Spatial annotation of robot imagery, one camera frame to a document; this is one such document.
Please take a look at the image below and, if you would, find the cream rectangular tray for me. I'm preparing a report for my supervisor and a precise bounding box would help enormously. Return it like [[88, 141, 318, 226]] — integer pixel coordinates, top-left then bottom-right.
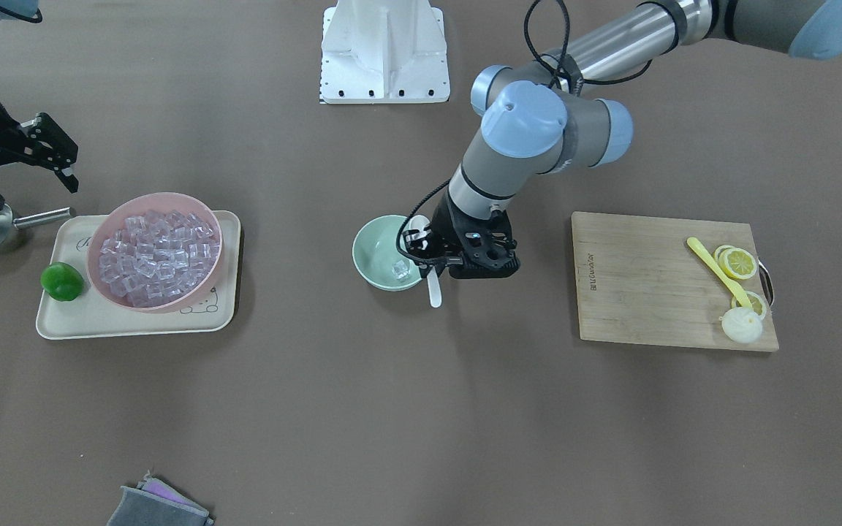
[[34, 210, 243, 340]]

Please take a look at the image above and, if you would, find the bamboo cutting board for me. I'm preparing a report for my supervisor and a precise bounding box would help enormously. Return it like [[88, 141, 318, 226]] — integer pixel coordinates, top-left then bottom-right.
[[571, 212, 779, 353]]

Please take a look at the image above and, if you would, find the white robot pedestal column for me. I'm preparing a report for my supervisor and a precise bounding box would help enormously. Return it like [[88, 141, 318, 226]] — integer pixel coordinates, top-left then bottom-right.
[[319, 1, 451, 104]]

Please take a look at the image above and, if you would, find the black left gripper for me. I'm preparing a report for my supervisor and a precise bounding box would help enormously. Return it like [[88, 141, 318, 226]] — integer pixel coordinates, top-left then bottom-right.
[[402, 194, 520, 279]]

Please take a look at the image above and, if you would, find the lemon slice under knife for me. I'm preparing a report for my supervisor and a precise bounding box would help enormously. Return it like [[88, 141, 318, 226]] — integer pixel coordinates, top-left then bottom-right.
[[723, 291, 768, 324]]

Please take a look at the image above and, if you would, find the pink bowl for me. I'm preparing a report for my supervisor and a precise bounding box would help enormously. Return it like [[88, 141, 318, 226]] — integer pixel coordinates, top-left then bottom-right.
[[86, 192, 225, 313]]

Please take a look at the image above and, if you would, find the yellow plastic knife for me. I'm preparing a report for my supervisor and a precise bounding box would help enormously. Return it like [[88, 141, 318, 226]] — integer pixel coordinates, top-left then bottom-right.
[[686, 237, 752, 308]]

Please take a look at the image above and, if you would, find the white steamed bun toy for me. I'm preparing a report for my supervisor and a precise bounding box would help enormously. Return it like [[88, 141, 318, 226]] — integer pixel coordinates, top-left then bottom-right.
[[721, 306, 763, 344]]

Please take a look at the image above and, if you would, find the clear ice cube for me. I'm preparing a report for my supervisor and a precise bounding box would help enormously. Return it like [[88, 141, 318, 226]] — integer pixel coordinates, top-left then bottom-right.
[[391, 260, 411, 283]]

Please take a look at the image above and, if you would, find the pile of clear ice cubes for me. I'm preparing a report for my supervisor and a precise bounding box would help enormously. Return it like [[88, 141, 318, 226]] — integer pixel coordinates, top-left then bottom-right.
[[96, 210, 221, 308]]

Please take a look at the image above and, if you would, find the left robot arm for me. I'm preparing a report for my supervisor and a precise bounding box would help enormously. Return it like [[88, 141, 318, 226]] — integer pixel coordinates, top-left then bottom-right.
[[394, 1, 842, 279]]

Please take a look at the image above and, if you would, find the mint green bowl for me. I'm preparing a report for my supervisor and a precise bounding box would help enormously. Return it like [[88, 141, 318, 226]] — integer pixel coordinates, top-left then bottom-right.
[[352, 214, 422, 291]]

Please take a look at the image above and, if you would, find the green lime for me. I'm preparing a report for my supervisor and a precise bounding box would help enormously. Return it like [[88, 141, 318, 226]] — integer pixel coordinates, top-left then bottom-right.
[[39, 261, 85, 302]]

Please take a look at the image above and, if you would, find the grey folded cloth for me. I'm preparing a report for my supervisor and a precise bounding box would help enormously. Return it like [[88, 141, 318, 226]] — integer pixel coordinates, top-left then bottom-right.
[[107, 473, 215, 525]]

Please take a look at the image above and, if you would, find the bottom lemon slice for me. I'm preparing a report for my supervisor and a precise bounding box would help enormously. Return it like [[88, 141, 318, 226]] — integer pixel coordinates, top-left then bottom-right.
[[713, 244, 735, 265]]

